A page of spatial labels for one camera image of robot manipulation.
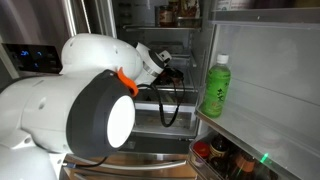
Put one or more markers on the brown sauce jar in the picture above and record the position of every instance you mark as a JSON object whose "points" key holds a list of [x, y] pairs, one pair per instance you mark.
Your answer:
{"points": [[165, 16]]}

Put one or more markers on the clear vegetable drawer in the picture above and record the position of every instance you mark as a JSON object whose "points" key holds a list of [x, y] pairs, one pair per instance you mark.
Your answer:
{"points": [[150, 106]]}

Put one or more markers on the red capped jar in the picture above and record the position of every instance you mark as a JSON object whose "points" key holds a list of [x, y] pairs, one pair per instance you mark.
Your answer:
{"points": [[201, 149]]}

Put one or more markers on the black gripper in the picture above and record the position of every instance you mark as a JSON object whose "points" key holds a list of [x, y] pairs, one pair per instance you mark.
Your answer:
{"points": [[171, 76]]}

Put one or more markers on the dark soy sauce bottle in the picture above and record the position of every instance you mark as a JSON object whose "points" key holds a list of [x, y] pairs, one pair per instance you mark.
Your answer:
{"points": [[218, 150]]}

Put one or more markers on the open fridge door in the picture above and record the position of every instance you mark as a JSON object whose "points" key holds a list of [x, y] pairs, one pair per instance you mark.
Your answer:
{"points": [[283, 60]]}

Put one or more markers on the clear door bin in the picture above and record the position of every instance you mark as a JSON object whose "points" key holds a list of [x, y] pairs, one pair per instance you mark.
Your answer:
{"points": [[196, 166]]}

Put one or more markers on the white container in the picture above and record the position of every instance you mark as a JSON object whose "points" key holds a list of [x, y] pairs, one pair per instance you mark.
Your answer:
{"points": [[230, 4]]}

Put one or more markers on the glass fridge shelf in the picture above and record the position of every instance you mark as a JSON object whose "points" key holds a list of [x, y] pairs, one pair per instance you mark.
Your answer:
{"points": [[190, 87], [160, 28]]}

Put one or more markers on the clear fridge drawer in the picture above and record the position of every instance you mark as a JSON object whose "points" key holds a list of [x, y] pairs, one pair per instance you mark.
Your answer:
{"points": [[150, 128]]}

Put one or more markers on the green tea bottle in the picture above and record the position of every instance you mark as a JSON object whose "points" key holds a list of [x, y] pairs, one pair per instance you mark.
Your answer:
{"points": [[215, 90]]}

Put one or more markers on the steel fridge cabinet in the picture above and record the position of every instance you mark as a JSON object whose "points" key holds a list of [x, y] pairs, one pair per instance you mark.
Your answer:
{"points": [[200, 50]]}

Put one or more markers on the black dispenser control panel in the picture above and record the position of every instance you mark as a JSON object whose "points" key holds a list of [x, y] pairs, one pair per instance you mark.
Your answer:
{"points": [[33, 56]]}

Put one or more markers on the white door shelf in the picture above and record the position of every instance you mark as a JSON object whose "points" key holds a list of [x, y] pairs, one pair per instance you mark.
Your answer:
{"points": [[253, 133], [266, 16]]}

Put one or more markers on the brown food package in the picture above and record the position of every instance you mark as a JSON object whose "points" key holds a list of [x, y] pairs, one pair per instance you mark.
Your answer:
{"points": [[188, 10]]}

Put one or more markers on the orange labelled brown bottle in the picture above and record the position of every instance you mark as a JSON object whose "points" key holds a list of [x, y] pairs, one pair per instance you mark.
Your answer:
{"points": [[245, 165]]}

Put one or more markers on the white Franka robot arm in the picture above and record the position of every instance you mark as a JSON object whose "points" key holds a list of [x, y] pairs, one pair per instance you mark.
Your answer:
{"points": [[50, 110]]}

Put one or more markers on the steel freezer drawer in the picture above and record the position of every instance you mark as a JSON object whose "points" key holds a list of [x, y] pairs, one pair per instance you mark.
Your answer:
{"points": [[160, 175]]}

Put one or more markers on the steel fridge door with dispenser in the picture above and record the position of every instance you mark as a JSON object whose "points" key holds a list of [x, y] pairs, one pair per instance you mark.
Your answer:
{"points": [[40, 20]]}

